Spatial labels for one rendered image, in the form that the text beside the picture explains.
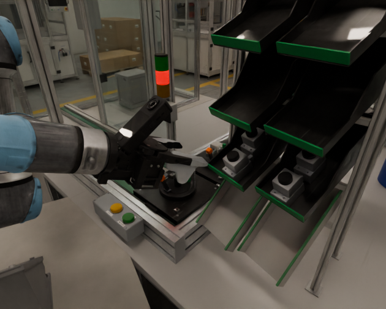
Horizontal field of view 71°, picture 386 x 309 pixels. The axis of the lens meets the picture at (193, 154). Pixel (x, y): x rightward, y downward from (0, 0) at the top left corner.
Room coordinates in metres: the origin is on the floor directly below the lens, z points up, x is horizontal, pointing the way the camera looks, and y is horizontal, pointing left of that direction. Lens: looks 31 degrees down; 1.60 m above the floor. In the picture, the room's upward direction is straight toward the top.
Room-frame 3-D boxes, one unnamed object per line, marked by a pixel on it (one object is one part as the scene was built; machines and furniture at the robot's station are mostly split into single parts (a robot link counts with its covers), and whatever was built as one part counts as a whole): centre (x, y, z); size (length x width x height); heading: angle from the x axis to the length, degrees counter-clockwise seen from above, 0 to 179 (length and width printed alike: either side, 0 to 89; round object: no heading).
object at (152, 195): (0.81, 0.06, 0.96); 0.24 x 0.24 x 0.02; 47
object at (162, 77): (1.02, 0.12, 1.34); 0.05 x 0.05 x 0.05
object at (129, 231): (0.71, 0.27, 0.93); 0.21 x 0.07 x 0.06; 47
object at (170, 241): (0.88, 0.36, 0.91); 0.89 x 0.06 x 0.11; 47
